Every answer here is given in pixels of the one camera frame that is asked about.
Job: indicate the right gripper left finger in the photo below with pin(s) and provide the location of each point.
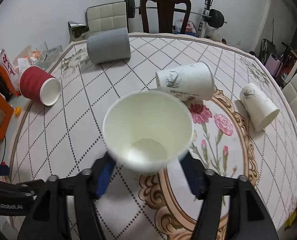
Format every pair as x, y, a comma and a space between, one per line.
48, 218

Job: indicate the white cup bamboo print right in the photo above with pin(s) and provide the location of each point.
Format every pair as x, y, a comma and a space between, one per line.
261, 109

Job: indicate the red ribbed paper cup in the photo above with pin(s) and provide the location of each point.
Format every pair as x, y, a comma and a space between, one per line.
39, 86

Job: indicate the white cup bamboo print centre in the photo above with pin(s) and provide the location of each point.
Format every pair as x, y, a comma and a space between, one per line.
190, 82

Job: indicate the white padded chair back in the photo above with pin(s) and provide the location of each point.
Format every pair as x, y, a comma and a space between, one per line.
106, 17

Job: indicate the white cup bamboo print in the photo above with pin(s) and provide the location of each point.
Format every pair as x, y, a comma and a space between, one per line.
190, 82
261, 109

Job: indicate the grey paper cup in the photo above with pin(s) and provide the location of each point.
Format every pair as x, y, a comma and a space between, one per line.
110, 45

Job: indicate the silver tea box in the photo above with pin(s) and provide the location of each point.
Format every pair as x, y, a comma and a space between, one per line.
77, 31

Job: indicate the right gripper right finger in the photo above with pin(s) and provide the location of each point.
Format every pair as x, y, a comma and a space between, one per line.
248, 217

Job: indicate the glass ashtray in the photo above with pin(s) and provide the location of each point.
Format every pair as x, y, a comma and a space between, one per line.
50, 55

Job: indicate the pink suitcase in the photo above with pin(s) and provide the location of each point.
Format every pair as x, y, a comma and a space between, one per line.
273, 65

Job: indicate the white cup calligraphy print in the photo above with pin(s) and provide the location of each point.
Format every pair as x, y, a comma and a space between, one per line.
145, 131

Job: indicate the yellow bottle cap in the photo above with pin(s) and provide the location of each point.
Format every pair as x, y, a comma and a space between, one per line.
17, 111

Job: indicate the dark wooden chair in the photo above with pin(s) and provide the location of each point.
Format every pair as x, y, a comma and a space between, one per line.
165, 11

